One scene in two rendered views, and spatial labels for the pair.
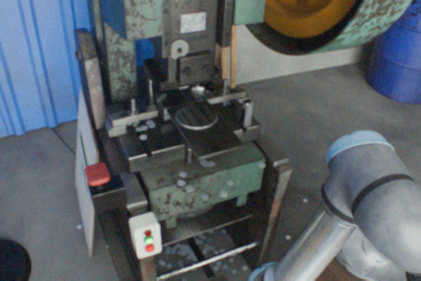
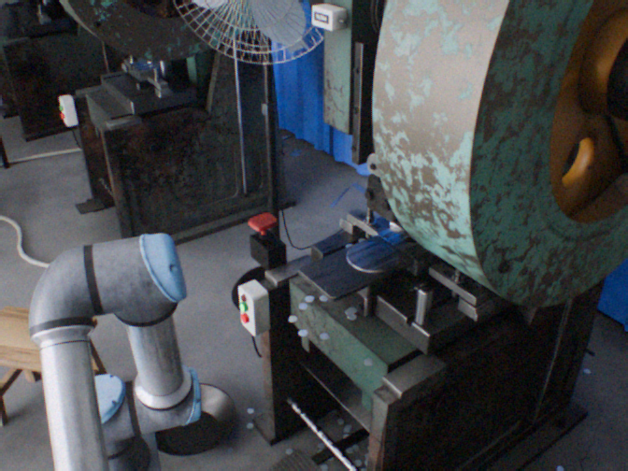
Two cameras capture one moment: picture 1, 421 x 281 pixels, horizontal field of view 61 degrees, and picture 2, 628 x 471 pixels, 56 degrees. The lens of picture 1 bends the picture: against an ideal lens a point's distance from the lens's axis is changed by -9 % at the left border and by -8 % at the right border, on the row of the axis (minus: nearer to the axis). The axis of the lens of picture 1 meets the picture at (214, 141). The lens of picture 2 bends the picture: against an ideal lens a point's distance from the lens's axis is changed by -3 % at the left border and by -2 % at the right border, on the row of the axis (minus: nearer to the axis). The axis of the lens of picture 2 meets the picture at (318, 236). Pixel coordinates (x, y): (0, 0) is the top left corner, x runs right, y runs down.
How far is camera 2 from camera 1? 1.29 m
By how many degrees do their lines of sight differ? 64
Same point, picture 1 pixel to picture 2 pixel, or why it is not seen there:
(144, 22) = (335, 110)
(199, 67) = (382, 199)
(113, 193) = (261, 249)
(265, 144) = (418, 363)
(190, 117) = (365, 251)
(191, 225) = (350, 393)
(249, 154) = (387, 348)
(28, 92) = not seen: hidden behind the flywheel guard
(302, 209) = not seen: outside the picture
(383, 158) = (116, 244)
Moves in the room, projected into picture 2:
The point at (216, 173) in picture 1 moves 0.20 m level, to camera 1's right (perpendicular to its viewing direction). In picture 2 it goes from (339, 326) to (356, 387)
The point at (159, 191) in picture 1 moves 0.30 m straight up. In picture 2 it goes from (295, 289) to (292, 188)
